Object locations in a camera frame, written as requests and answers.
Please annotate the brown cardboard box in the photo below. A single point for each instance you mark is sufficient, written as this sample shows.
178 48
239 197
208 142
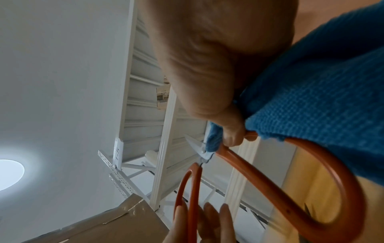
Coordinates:
120 225

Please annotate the person's right hand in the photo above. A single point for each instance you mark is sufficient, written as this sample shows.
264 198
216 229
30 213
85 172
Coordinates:
210 52

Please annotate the white metal shelving rack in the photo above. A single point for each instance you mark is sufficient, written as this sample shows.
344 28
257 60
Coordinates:
144 114

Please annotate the light wooden furniture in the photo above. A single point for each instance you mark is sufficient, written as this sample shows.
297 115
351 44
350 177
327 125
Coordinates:
312 180

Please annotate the blue knitted cloth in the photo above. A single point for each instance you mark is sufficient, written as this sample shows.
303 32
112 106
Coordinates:
315 95

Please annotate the round ceiling lamp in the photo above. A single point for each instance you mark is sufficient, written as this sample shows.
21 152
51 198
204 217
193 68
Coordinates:
9 174

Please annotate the small labelled cardboard box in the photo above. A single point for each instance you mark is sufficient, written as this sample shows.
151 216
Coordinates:
163 96

